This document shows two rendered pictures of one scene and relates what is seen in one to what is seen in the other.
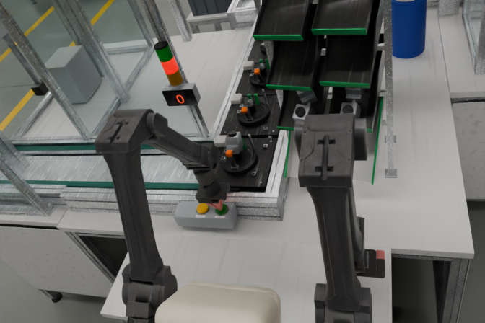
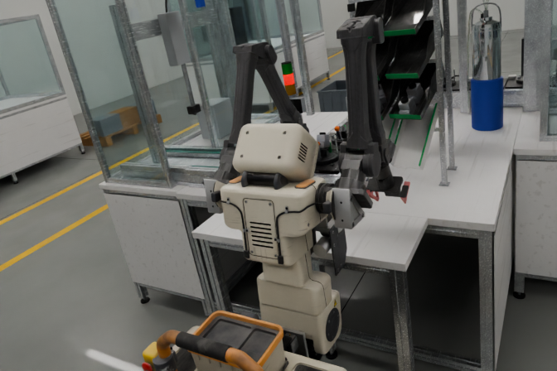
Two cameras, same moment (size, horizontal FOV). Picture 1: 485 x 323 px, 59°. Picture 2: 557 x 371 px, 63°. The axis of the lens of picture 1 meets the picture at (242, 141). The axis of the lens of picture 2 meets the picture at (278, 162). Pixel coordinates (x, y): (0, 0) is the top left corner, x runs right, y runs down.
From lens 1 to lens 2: 0.93 m
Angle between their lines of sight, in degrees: 22
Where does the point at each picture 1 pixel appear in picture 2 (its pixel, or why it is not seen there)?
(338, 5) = (403, 22)
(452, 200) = (489, 199)
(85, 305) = (167, 309)
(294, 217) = not seen: hidden behind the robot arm
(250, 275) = not seen: hidden behind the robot
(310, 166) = (344, 28)
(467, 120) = (531, 179)
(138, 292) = (230, 151)
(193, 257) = not seen: hidden behind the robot
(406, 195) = (452, 195)
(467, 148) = (534, 212)
